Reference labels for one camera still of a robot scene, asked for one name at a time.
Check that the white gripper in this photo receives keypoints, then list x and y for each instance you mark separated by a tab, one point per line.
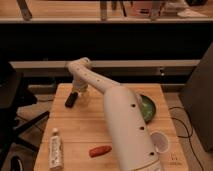
80	86

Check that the black eraser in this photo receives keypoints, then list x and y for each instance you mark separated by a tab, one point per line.
71	99

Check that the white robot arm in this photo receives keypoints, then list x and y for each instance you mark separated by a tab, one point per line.
130	137

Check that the wooden table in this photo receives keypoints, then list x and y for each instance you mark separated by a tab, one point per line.
83	127

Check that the orange carrot toy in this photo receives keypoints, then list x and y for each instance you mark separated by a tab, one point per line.
100	150

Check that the white plastic bottle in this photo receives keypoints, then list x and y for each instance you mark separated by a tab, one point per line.
55	151

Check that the green bowl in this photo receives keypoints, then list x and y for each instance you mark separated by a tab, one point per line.
148	108

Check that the black office chair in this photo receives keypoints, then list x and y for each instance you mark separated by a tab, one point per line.
14	94

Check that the clear plastic cup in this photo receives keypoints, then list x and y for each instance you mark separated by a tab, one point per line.
160	141

